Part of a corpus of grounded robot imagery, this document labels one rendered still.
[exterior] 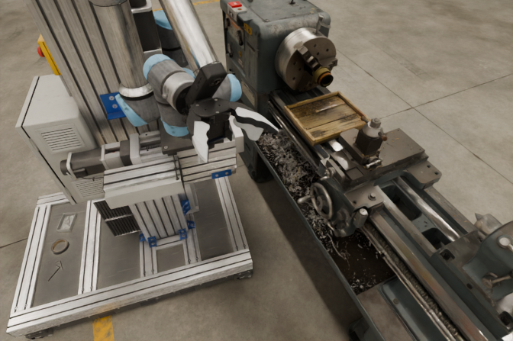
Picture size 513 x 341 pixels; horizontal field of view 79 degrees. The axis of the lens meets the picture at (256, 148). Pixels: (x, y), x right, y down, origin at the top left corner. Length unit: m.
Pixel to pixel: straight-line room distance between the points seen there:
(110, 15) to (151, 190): 0.58
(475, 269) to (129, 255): 1.68
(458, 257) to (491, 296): 0.13
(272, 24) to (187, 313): 1.68
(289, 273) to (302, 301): 0.18
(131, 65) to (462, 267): 1.22
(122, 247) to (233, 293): 0.72
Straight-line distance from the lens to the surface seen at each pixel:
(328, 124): 1.66
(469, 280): 1.29
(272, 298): 2.06
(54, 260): 2.24
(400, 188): 1.53
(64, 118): 1.31
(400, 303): 1.57
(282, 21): 1.77
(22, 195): 3.00
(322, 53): 1.73
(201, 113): 0.57
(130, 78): 0.98
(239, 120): 0.58
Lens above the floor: 1.95
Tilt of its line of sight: 45 degrees down
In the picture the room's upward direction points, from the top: straight up
